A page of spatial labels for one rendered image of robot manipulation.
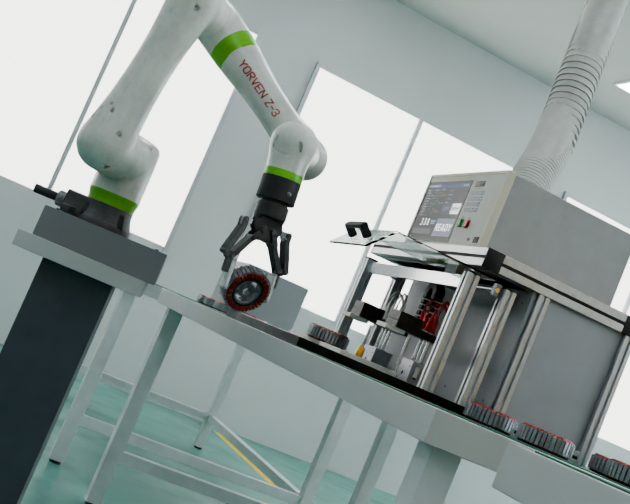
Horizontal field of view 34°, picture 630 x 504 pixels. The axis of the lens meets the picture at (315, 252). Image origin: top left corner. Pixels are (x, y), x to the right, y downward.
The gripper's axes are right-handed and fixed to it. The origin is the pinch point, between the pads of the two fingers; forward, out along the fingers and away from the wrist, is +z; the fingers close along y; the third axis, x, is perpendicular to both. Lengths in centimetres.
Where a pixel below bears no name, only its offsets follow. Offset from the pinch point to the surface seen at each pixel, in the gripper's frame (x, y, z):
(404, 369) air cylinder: 14.8, -40.3, 6.5
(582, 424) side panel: 45, -71, 6
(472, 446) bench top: 98, 18, 14
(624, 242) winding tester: 37, -76, -40
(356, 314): -9.6, -40.7, -3.1
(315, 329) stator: -11.3, -30.9, 3.9
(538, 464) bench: 133, 46, 11
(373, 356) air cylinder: -5.3, -46.8, 5.8
